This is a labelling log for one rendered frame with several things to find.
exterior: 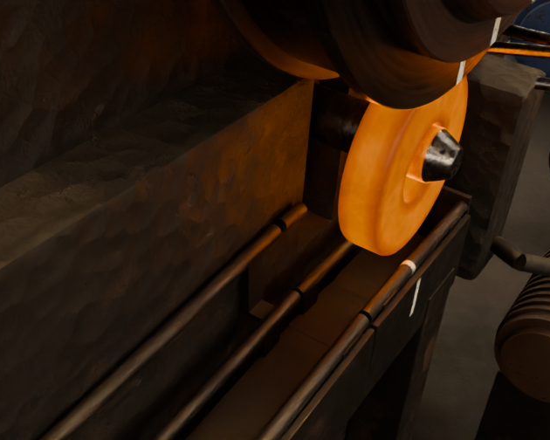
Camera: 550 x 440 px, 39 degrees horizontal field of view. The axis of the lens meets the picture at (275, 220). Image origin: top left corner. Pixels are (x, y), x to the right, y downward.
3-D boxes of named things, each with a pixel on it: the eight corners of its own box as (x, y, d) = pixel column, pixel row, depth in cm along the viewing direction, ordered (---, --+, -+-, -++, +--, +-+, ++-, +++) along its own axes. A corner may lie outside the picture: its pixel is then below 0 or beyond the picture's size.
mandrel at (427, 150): (288, 80, 67) (266, 126, 67) (269, 60, 63) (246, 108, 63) (472, 146, 60) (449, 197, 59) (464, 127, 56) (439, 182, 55)
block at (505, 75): (388, 250, 91) (423, 64, 77) (417, 219, 97) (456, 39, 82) (473, 287, 87) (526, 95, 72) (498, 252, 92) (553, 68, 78)
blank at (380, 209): (314, 253, 56) (354, 271, 55) (381, 43, 52) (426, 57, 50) (390, 228, 69) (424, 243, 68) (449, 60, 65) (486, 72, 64)
